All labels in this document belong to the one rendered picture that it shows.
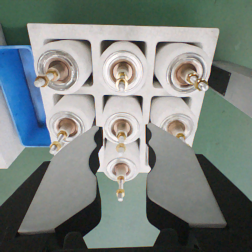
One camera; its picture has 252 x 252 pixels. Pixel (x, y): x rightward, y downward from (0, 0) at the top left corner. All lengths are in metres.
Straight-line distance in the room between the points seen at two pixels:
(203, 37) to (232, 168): 0.63
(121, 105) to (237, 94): 0.26
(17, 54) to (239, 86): 0.61
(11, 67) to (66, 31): 0.26
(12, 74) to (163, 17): 0.46
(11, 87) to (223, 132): 0.74
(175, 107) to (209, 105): 0.32
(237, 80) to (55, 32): 0.40
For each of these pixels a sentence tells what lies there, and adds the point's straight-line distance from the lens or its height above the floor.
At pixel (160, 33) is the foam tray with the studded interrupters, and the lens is 0.41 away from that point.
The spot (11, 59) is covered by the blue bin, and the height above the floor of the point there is 0.05.
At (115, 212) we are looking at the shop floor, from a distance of 1.01.
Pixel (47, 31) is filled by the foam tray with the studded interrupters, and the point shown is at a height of 0.18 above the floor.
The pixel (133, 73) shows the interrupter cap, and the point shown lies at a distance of 0.34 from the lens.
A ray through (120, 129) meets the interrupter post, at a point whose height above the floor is 0.28.
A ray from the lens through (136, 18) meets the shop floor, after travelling 0.59.
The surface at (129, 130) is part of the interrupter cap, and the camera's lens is 0.39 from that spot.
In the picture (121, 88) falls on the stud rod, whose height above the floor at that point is 0.35.
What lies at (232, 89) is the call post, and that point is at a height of 0.18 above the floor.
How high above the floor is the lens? 0.59
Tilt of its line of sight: 61 degrees down
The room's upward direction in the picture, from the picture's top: 180 degrees clockwise
